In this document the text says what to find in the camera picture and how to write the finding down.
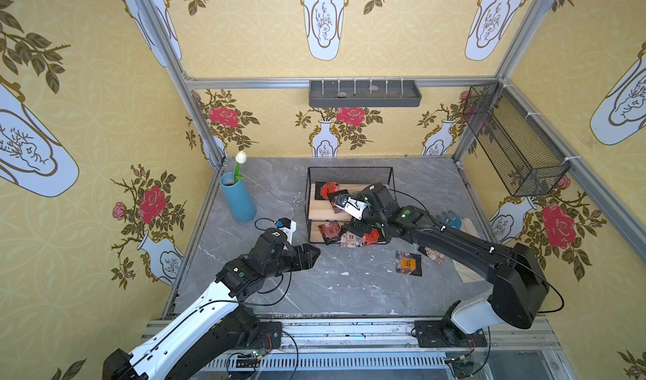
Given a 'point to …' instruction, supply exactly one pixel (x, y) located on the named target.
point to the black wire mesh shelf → (325, 222)
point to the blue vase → (239, 197)
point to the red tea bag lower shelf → (371, 239)
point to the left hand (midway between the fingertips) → (310, 254)
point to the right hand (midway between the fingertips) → (347, 212)
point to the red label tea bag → (327, 188)
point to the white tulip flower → (240, 158)
